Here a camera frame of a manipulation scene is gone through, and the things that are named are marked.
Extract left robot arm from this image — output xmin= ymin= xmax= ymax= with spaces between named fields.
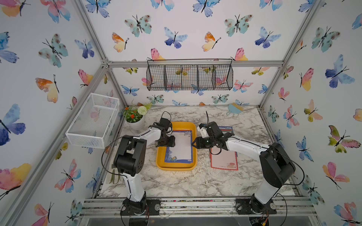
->
xmin=113 ymin=118 xmax=175 ymax=215

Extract blue floral stationery paper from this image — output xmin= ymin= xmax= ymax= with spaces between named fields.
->
xmin=219 ymin=126 xmax=233 ymax=133

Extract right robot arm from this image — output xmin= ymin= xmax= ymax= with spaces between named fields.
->
xmin=191 ymin=121 xmax=296 ymax=213

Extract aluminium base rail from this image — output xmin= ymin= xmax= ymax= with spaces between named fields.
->
xmin=80 ymin=196 xmax=321 ymax=226

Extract potted artificial flowers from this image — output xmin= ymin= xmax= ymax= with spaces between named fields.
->
xmin=123 ymin=103 xmax=153 ymax=123

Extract yellow plastic storage box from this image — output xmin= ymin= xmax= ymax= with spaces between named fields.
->
xmin=156 ymin=121 xmax=198 ymax=171

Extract blue stationery paper bottom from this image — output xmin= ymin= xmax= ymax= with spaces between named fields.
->
xmin=165 ymin=131 xmax=193 ymax=164

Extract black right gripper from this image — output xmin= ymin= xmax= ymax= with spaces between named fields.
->
xmin=189 ymin=136 xmax=216 ymax=148

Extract white mesh wall basket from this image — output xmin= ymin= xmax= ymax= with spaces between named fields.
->
xmin=66 ymin=93 xmax=120 ymax=149

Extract black wire wall basket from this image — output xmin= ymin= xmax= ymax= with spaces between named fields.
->
xmin=144 ymin=59 xmax=234 ymax=91

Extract red stationery paper bottom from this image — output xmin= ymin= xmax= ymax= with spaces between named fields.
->
xmin=209 ymin=147 xmax=239 ymax=171

